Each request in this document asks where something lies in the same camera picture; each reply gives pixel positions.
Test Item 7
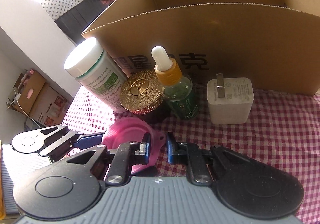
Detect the pink collapsible cup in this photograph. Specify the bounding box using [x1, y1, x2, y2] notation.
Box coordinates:
[101, 117, 166, 174]

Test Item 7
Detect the gold lid jar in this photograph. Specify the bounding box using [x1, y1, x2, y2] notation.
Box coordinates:
[120, 69, 171, 124]

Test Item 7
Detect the green dropper bottle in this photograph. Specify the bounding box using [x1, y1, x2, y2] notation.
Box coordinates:
[151, 46, 199, 120]

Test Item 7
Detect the white supplement bottle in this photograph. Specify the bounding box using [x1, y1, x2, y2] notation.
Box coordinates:
[64, 37, 127, 113]

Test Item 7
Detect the white power adapter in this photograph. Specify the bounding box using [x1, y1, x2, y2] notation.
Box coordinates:
[207, 73, 254, 125]

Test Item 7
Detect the pink checkered tablecloth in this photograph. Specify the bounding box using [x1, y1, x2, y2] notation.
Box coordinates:
[61, 83, 320, 224]

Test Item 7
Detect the dark grey storage cabinet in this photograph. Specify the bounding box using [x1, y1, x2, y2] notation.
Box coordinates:
[55, 0, 110, 45]

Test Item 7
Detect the brown cardboard box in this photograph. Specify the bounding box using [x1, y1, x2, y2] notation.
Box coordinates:
[83, 0, 319, 95]

